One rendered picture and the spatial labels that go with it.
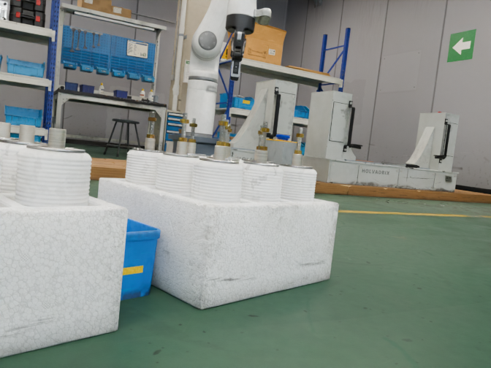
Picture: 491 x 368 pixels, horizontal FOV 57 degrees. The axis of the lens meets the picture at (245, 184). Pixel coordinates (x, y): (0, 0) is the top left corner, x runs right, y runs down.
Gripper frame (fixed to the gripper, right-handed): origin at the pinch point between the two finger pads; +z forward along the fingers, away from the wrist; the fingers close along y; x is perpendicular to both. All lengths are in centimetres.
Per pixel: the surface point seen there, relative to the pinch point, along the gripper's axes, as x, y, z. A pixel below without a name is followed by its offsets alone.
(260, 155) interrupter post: 6.5, 26.5, 20.0
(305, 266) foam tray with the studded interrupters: 19, 25, 43
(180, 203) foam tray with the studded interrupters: -8.0, 38.1, 29.9
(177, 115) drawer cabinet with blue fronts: -67, -522, -14
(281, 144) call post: 14.8, -3.9, 17.0
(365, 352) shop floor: 23, 55, 47
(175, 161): -10.3, 29.5, 22.8
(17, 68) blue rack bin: -224, -376, -38
